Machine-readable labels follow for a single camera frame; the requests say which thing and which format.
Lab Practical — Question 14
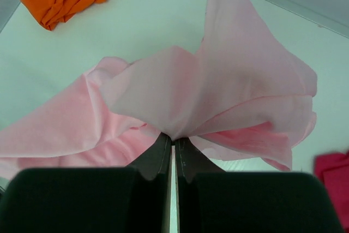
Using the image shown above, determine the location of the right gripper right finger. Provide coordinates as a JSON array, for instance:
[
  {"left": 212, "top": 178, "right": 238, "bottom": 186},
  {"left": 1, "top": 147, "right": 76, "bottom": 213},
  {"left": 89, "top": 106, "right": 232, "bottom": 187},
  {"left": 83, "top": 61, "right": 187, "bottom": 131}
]
[{"left": 174, "top": 138, "right": 343, "bottom": 232}]

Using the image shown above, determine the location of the light pink t shirt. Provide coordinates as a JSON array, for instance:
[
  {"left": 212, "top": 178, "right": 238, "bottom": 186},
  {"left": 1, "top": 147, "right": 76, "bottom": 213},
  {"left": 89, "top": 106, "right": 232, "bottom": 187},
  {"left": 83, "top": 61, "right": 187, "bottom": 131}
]
[{"left": 1, "top": 0, "right": 317, "bottom": 179}]

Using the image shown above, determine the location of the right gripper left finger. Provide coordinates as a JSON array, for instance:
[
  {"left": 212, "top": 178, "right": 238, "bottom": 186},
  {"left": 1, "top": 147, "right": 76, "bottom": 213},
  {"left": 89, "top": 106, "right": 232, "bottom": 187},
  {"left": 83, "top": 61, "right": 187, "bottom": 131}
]
[{"left": 1, "top": 134, "right": 171, "bottom": 232}]

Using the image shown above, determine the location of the magenta t shirt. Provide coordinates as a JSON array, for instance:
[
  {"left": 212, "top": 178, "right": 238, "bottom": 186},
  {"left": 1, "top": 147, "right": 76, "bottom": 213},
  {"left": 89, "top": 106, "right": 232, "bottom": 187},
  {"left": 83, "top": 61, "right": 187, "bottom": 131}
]
[{"left": 314, "top": 152, "right": 349, "bottom": 232}]

